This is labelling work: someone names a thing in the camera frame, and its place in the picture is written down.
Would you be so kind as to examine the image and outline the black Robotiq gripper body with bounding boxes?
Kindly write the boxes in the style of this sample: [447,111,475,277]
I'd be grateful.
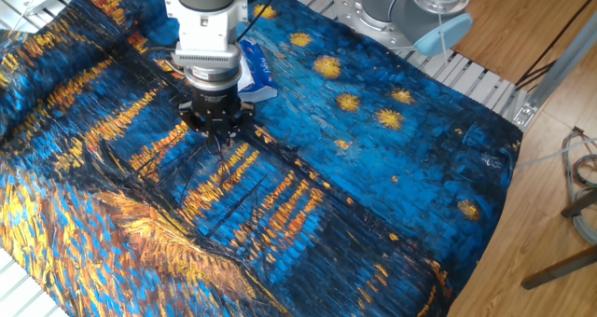
[190,87,244,120]

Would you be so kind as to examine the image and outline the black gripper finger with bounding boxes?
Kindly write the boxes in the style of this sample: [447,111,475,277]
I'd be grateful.
[219,103,257,144]
[179,103,222,144]

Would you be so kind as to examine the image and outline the red thin-frame glasses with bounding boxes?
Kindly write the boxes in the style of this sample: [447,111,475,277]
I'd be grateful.
[200,137,234,170]

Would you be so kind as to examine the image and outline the dark wooden furniture leg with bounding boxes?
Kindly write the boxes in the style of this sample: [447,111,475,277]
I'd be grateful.
[521,244,597,290]
[561,188,597,218]

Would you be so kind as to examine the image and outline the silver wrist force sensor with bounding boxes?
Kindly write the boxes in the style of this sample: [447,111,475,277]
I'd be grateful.
[184,63,243,92]

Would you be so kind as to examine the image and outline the blue white tissue pack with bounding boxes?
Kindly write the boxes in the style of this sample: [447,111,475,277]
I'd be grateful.
[237,37,279,104]

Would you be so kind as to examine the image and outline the white wrist adapter block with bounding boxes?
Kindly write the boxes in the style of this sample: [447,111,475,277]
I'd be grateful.
[163,0,250,71]

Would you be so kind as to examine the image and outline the starry night painted tablecloth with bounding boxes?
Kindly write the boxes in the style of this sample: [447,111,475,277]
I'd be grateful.
[0,0,523,317]

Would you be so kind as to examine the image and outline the white zip tie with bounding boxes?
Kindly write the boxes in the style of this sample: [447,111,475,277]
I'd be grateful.
[437,8,450,62]

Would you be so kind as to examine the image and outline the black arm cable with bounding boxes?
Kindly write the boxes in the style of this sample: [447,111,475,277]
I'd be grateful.
[235,0,284,43]

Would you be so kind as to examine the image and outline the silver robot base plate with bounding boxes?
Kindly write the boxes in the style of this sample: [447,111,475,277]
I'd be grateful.
[335,0,423,52]

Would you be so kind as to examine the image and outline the thin white cable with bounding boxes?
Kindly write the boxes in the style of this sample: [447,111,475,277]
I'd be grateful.
[514,137,597,170]

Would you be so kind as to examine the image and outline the aluminium frame beam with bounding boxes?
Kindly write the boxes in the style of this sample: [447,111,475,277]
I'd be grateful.
[511,11,597,132]

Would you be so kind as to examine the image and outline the black floor cable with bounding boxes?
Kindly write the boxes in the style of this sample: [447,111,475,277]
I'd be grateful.
[514,0,597,92]

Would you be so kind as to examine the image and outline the grey floor cable bundle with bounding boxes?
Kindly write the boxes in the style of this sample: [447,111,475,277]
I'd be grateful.
[562,126,597,246]

